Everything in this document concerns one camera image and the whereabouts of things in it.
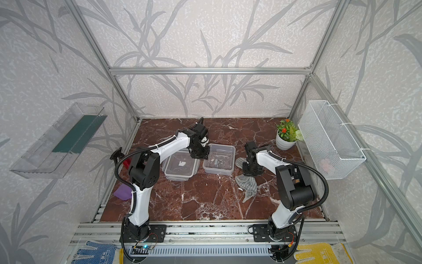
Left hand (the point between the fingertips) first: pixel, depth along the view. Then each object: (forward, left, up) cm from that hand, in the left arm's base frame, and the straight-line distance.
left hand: (208, 158), depth 94 cm
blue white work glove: (-44, +41, -4) cm, 60 cm away
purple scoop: (-18, +44, -6) cm, 48 cm away
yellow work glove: (-44, -51, -4) cm, 67 cm away
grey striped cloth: (-14, -22, -3) cm, 26 cm away
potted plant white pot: (+8, -45, +2) cm, 46 cm away
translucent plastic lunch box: (+2, -7, -5) cm, 9 cm away
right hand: (-7, -22, -5) cm, 24 cm away
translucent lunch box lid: (-2, +17, -5) cm, 18 cm away
